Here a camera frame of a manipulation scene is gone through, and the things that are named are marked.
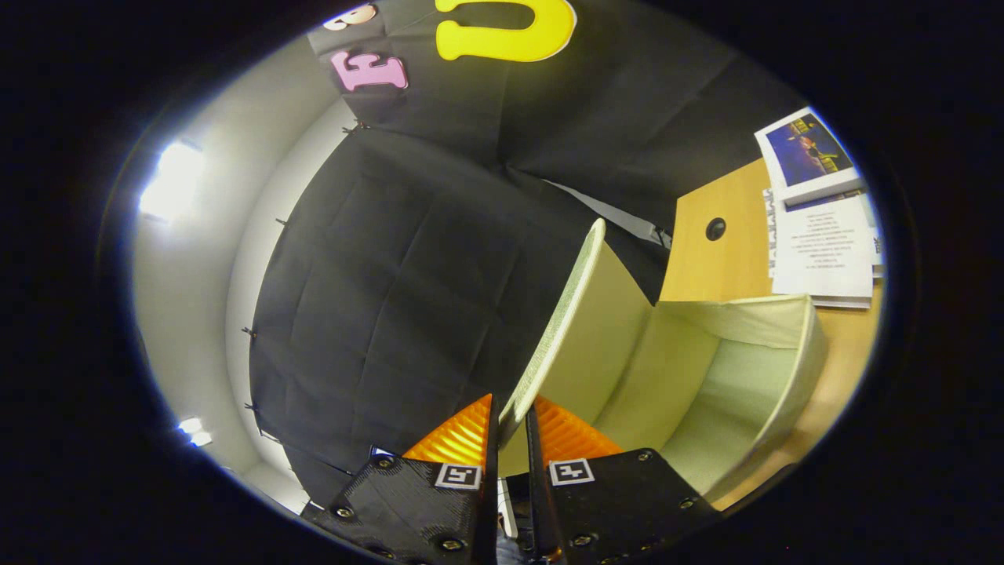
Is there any small ceiling light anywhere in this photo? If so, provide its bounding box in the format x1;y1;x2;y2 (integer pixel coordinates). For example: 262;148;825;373
177;417;214;448

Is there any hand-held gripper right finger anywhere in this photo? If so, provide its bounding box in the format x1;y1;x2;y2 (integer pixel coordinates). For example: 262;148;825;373
524;395;718;565

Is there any large ceiling light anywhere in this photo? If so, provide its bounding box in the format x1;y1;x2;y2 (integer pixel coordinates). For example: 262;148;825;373
140;141;206;222

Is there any white text cover book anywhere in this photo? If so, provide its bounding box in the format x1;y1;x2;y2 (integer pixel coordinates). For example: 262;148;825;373
763;188;878;309

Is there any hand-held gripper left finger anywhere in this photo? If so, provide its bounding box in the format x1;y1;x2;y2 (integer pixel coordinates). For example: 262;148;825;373
302;394;500;565

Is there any night photo cover book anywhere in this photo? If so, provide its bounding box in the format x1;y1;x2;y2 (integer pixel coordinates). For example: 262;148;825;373
755;106;865;207

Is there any pale green fabric storage box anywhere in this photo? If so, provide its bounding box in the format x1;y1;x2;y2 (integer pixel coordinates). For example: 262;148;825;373
498;218;831;503

